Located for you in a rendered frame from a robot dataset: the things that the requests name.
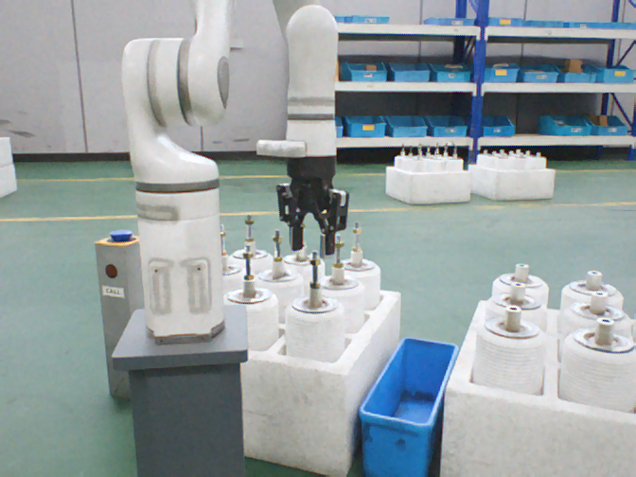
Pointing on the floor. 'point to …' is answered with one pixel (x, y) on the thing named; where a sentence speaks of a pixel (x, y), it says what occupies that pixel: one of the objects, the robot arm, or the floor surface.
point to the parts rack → (459, 35)
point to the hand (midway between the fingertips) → (311, 245)
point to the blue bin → (407, 410)
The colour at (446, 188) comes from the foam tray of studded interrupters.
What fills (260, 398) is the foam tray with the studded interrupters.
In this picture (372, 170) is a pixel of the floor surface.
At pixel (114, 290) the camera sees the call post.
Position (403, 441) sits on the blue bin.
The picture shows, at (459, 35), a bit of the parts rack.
